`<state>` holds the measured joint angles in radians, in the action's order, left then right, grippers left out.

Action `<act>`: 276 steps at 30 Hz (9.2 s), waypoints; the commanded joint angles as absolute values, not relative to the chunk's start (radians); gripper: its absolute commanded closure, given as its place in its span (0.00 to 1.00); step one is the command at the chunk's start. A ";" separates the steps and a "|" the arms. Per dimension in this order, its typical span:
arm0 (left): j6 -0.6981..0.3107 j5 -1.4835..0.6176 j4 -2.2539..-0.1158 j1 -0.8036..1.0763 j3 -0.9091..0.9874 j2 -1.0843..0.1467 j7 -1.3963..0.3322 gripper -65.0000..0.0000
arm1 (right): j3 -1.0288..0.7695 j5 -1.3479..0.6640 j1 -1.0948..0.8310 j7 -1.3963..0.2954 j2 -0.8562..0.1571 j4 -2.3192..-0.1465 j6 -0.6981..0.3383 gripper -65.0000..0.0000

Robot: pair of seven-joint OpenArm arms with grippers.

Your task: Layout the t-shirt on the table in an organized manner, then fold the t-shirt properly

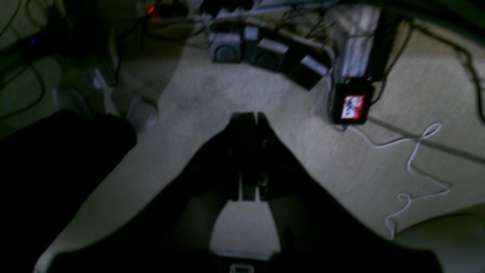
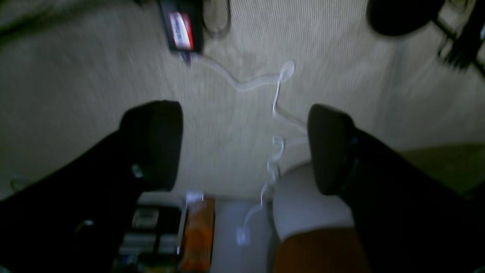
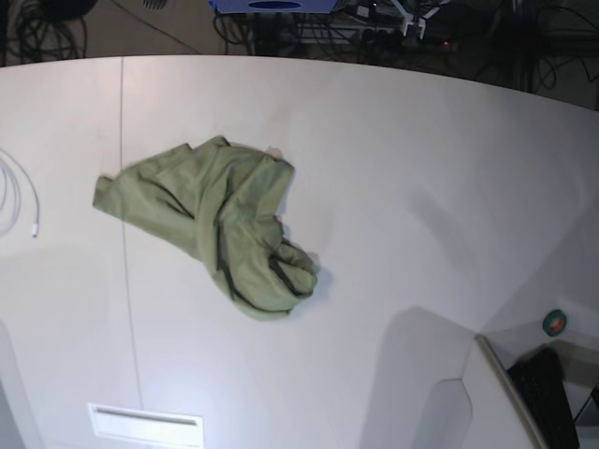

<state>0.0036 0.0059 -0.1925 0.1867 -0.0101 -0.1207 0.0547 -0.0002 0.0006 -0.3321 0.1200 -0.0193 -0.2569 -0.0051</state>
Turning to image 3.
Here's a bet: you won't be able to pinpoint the green t-shirt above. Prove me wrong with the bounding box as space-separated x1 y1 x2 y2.
93 136 317 320

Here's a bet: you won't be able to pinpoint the black power strip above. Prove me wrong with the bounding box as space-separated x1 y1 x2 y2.
360 29 460 52

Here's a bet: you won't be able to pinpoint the green tape roll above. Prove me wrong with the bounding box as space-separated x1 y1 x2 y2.
542 309 567 338

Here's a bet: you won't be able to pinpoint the white table slot plate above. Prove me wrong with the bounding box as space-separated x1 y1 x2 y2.
88 403 204 448

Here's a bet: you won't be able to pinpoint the black keyboard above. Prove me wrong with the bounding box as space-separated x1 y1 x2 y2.
507 347 580 449

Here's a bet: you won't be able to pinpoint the grey laptop edge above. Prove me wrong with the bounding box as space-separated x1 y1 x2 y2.
475 335 548 449

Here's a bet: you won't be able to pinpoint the white bracket stand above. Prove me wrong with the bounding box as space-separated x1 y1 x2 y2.
391 0 449 39

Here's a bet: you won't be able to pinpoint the white cable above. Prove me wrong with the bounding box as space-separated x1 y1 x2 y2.
0 149 40 239

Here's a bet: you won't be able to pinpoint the black floor cables right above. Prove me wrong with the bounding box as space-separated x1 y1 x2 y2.
467 0 599 94

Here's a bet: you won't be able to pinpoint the black floor cables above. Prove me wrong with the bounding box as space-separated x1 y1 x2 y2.
467 0 599 94
0 0 102 62

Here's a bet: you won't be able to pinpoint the black floor cables left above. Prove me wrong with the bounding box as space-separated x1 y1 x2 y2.
0 0 102 62

